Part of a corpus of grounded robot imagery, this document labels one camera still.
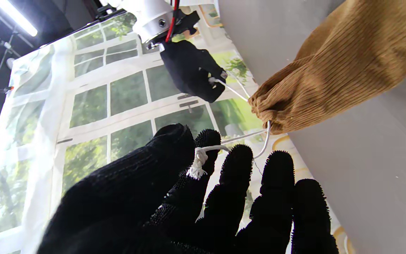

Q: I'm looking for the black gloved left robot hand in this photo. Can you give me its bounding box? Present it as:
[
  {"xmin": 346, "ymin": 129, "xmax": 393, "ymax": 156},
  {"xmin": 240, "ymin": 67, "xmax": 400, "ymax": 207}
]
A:
[{"xmin": 36, "ymin": 123, "xmax": 339, "ymax": 254}]

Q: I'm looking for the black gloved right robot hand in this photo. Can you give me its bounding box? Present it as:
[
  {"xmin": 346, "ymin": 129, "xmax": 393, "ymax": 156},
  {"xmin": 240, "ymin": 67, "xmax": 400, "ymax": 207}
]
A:
[{"xmin": 160, "ymin": 40, "xmax": 227, "ymax": 103}]

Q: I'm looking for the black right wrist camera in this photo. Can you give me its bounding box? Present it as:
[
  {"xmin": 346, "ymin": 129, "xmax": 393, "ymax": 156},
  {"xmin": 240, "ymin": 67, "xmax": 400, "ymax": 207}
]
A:
[{"xmin": 170, "ymin": 10, "xmax": 201, "ymax": 36}]

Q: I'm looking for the printed garden window backdrop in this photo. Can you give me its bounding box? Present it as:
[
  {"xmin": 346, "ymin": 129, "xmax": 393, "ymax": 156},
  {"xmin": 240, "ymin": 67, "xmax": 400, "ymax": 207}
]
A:
[{"xmin": 0, "ymin": 0, "xmax": 351, "ymax": 254}]

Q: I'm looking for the ceiling light tube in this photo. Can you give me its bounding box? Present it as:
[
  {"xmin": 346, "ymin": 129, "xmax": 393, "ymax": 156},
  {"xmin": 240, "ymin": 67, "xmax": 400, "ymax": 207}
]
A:
[{"xmin": 0, "ymin": 0, "xmax": 38, "ymax": 37}]

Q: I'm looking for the red black wire bundle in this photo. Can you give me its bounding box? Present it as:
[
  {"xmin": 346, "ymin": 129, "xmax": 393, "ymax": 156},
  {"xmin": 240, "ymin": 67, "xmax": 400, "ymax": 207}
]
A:
[{"xmin": 166, "ymin": 0, "xmax": 180, "ymax": 43}]

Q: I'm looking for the brown corduroy drawstring bag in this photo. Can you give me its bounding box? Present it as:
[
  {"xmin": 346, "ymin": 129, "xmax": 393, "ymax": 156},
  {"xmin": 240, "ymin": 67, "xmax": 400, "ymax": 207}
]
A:
[{"xmin": 187, "ymin": 0, "xmax": 406, "ymax": 180}]

